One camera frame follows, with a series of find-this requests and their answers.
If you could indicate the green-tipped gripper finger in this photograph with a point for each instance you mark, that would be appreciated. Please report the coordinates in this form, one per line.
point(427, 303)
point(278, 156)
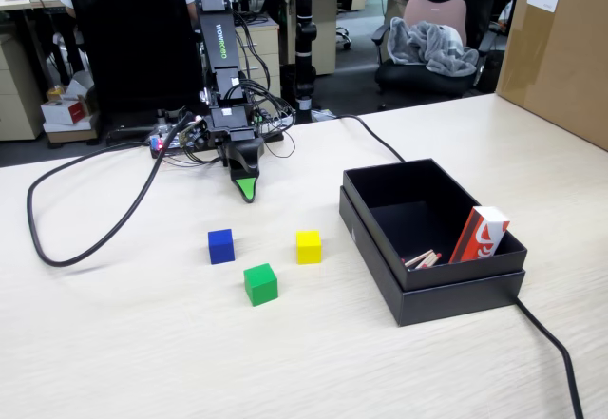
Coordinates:
point(244, 162)

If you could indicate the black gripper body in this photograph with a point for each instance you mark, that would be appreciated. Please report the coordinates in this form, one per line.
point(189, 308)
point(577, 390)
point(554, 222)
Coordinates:
point(228, 122)

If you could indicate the green wooden cube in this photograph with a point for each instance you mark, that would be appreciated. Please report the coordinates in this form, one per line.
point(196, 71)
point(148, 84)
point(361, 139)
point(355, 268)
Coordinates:
point(260, 286)

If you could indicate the blue wooden cube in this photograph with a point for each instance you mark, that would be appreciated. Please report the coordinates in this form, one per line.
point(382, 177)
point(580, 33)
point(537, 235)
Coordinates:
point(221, 247)

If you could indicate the yellow wooden cube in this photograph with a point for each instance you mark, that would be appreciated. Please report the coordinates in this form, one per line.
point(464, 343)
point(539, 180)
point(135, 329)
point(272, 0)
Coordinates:
point(309, 248)

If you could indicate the robot controller board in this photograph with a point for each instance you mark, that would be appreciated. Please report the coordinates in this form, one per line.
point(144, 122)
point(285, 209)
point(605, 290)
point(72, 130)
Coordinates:
point(164, 141)

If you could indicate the thick black segmented pole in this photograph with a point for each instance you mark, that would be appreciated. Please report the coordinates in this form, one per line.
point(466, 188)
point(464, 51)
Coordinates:
point(304, 34)

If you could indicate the thin black stand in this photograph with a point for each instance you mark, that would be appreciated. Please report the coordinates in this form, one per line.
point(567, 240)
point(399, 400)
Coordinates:
point(281, 10)

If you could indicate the black mesh office chair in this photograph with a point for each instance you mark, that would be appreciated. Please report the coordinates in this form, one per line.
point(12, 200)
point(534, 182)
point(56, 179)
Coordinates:
point(138, 34)

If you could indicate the open white box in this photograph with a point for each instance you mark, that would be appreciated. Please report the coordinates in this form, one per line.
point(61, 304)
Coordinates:
point(81, 84)

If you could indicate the brown flat carton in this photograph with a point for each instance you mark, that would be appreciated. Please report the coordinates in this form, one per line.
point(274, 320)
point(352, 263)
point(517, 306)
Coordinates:
point(71, 134)

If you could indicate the black cardboard box tray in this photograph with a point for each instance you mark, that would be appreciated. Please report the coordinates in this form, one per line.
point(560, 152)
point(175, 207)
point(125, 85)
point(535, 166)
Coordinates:
point(404, 186)

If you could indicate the white red small box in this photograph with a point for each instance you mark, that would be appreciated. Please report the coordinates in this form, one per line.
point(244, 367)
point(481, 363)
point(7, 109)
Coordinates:
point(66, 112)

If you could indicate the wooden matchstick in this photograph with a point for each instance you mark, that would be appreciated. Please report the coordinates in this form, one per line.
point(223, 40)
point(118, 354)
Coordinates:
point(426, 261)
point(419, 256)
point(434, 257)

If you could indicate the grey blanket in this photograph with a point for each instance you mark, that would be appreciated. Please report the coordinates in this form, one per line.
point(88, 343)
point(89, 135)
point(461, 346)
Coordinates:
point(427, 48)

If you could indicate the beige low drawer cabinet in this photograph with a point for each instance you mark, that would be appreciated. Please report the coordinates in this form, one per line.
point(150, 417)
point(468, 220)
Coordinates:
point(16, 86)

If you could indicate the pink office chair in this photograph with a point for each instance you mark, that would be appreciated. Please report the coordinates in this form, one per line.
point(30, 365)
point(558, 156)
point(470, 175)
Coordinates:
point(434, 8)

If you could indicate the red white matchbox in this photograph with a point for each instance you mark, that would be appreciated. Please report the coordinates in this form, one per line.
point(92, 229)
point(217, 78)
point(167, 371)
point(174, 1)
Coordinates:
point(480, 238)

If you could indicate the black open box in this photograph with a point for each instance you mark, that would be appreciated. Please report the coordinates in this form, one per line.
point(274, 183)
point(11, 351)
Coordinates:
point(451, 302)

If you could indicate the large brown cardboard box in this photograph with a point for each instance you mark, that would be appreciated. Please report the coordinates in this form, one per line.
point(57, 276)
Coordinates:
point(556, 67)

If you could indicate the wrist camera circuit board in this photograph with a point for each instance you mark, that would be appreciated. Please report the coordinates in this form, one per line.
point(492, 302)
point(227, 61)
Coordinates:
point(194, 134)

